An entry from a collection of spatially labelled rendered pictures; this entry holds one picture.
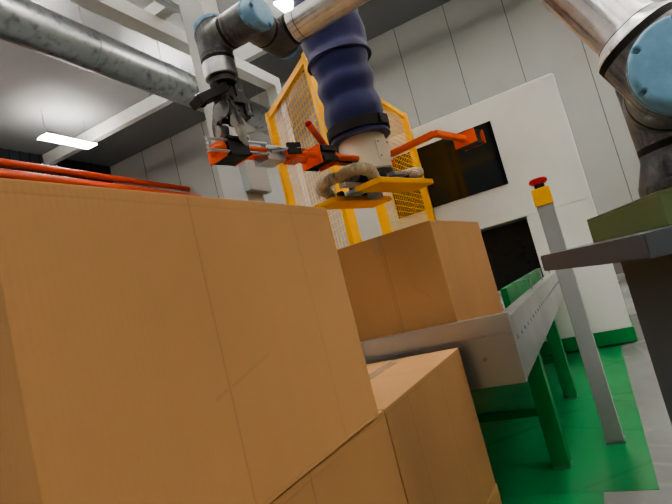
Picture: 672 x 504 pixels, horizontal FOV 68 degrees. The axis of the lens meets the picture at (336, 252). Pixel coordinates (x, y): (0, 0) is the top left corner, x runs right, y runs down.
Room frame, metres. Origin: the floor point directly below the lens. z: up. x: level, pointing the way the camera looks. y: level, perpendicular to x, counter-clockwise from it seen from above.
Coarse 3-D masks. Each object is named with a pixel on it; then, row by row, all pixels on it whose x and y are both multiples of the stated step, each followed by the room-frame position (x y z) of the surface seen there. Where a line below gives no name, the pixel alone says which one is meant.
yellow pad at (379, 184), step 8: (384, 176) 1.60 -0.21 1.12; (408, 176) 1.71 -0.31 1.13; (368, 184) 1.53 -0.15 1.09; (376, 184) 1.52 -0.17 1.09; (384, 184) 1.55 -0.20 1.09; (392, 184) 1.58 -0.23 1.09; (400, 184) 1.62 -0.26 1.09; (408, 184) 1.65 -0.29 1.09; (416, 184) 1.69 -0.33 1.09; (424, 184) 1.73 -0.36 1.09
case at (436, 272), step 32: (416, 224) 1.64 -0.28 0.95; (448, 224) 1.77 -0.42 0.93; (352, 256) 1.77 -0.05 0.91; (384, 256) 1.71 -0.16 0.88; (416, 256) 1.65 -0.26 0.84; (448, 256) 1.69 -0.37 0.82; (480, 256) 2.03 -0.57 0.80; (352, 288) 1.79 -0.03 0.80; (384, 288) 1.73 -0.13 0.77; (416, 288) 1.67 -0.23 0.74; (448, 288) 1.62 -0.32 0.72; (480, 288) 1.92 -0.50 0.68; (384, 320) 1.74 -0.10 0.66; (416, 320) 1.68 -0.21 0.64; (448, 320) 1.63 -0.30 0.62
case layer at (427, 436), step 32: (448, 352) 1.46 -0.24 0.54; (384, 384) 1.22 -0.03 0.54; (416, 384) 1.15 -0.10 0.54; (448, 384) 1.34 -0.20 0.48; (384, 416) 0.97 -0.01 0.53; (416, 416) 1.11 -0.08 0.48; (448, 416) 1.29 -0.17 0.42; (352, 448) 0.84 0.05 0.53; (384, 448) 0.94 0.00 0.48; (416, 448) 1.07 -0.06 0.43; (448, 448) 1.23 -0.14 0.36; (480, 448) 1.46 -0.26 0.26; (320, 480) 0.74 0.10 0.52; (352, 480) 0.82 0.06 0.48; (384, 480) 0.91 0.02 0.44; (416, 480) 1.03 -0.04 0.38; (448, 480) 1.18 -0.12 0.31; (480, 480) 1.39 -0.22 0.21
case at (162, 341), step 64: (0, 192) 0.42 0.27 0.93; (64, 192) 0.47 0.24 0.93; (128, 192) 0.54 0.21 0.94; (0, 256) 0.41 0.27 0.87; (64, 256) 0.46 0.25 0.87; (128, 256) 0.52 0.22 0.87; (192, 256) 0.60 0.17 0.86; (256, 256) 0.71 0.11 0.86; (320, 256) 0.87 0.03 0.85; (0, 320) 0.41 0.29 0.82; (64, 320) 0.45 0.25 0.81; (128, 320) 0.51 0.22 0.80; (192, 320) 0.58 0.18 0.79; (256, 320) 0.68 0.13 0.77; (320, 320) 0.83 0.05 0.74; (0, 384) 0.42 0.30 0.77; (64, 384) 0.44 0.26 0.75; (128, 384) 0.49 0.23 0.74; (192, 384) 0.56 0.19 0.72; (256, 384) 0.66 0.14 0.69; (320, 384) 0.79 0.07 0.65; (0, 448) 0.43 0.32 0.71; (64, 448) 0.43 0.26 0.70; (128, 448) 0.48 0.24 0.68; (192, 448) 0.55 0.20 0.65; (256, 448) 0.63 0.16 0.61; (320, 448) 0.75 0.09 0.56
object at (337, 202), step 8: (328, 200) 1.64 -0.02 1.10; (336, 200) 1.63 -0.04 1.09; (344, 200) 1.66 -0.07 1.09; (352, 200) 1.69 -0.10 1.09; (360, 200) 1.73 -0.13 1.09; (368, 200) 1.77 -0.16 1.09; (376, 200) 1.81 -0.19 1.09; (384, 200) 1.85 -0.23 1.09; (328, 208) 1.71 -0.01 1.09; (336, 208) 1.75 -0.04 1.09; (344, 208) 1.79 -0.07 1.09; (352, 208) 1.84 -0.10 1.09
